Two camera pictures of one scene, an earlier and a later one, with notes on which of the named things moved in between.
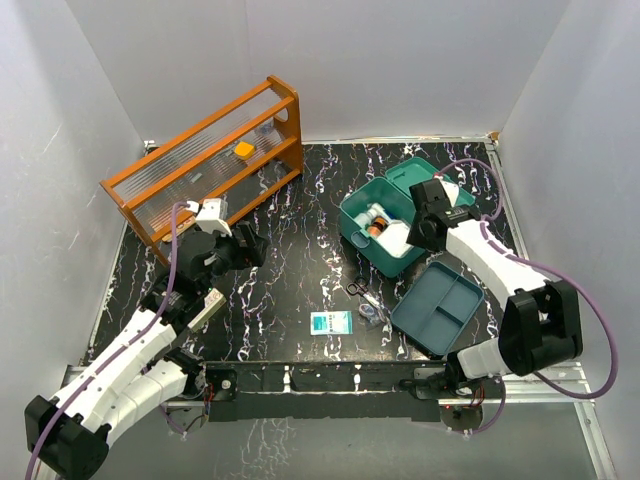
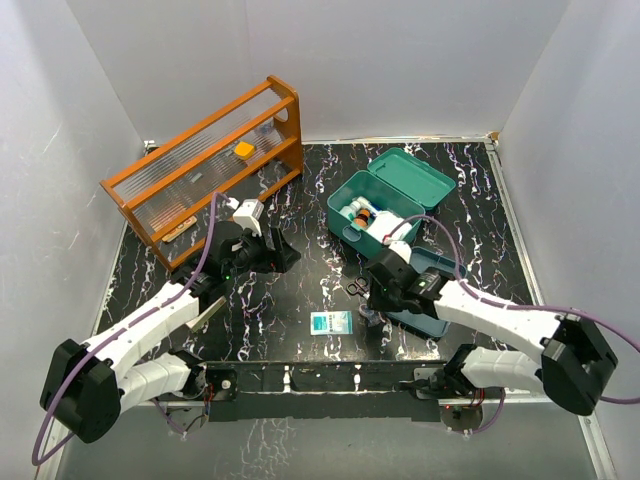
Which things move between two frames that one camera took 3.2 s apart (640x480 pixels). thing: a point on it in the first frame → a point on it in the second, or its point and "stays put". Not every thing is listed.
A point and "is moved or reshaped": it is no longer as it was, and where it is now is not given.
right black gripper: (416, 239) → (376, 303)
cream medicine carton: (212, 302) stays put
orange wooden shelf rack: (239, 153) stays put
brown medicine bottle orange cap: (377, 226) → (365, 218)
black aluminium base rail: (320, 392) stays put
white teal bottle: (374, 210) → (352, 209)
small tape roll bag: (370, 313) stays put
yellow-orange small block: (244, 150) stays put
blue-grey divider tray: (438, 307) is moved or reshaped
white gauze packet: (395, 237) is moved or reshaped
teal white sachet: (331, 323) stays put
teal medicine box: (379, 216) is moved or reshaped
